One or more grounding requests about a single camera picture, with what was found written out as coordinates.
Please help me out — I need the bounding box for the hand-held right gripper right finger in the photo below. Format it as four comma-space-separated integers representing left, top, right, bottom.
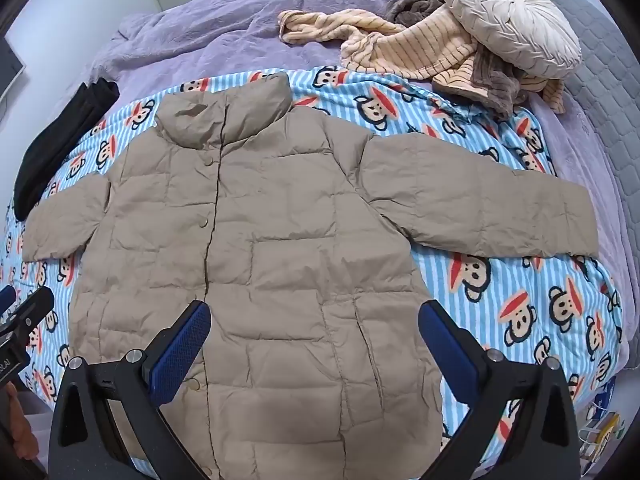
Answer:
418, 300, 582, 480

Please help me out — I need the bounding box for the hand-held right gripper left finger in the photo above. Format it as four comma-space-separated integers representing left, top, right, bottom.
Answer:
48, 300, 211, 480

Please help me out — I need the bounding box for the beige puffer jacket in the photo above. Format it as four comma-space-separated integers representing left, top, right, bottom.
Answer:
22, 72, 601, 480

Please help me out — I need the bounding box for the person's left hand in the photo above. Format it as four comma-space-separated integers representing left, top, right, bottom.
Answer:
0, 391, 39, 464

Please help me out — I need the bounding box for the monkey print striped blanket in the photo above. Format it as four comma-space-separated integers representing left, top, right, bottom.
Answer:
0, 67, 627, 463

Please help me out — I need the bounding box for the black garment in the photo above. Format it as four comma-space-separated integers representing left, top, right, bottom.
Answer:
12, 79, 121, 222

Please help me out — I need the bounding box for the yellow small box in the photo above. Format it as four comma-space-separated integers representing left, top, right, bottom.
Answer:
594, 417, 622, 450

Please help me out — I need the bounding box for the flat screen monitor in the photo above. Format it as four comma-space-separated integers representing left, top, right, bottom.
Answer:
0, 35, 26, 107

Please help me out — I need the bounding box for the brown fleece garment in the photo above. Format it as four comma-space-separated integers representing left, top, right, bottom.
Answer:
384, 0, 527, 122

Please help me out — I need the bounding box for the beige striped fleece garment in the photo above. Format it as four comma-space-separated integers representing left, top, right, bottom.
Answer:
277, 7, 567, 114

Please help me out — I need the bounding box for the grey quilted headboard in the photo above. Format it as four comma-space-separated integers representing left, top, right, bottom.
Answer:
500, 0, 640, 346

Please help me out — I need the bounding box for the purple fuzzy bedspread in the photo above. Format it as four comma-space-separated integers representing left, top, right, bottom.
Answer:
85, 0, 632, 348

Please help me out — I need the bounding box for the cream round pleated pillow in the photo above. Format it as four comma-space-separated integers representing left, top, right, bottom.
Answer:
439, 0, 584, 81

